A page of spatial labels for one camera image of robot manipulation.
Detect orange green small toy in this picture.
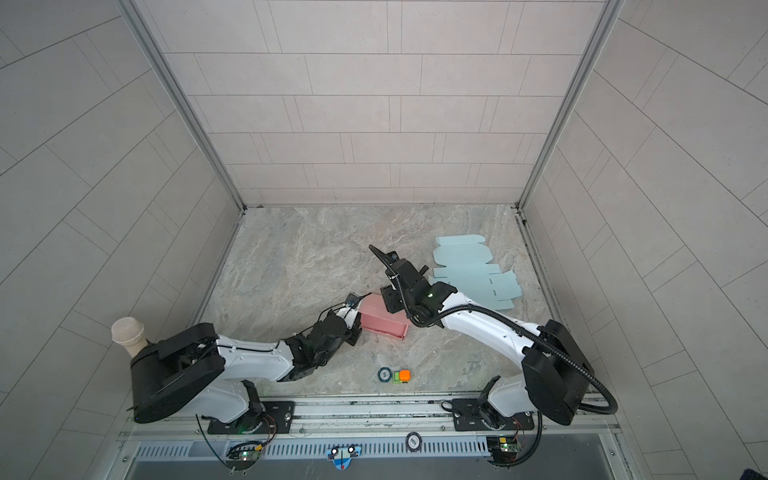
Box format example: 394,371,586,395
392,370,411,383

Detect light blue paper box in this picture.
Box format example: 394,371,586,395
429,234,522,311

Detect blue red sticker tag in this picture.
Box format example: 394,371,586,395
326,445,362,471

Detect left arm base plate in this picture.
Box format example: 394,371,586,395
206,401,296,435

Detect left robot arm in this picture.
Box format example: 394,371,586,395
130,306,362,424

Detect right green circuit board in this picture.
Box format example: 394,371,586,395
486,436,521,467

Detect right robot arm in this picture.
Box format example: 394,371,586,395
369,245,618,429

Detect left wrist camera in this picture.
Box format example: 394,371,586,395
345,293,361,308

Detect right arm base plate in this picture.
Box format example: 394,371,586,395
441,398,536,432

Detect left green circuit board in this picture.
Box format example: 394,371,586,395
226,441,265,471

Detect pink paper box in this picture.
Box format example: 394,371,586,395
358,294,411,340

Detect aluminium rail frame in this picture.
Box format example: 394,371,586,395
119,392,619,445

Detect green circuit board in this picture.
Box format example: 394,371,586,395
226,441,265,471
486,436,521,467

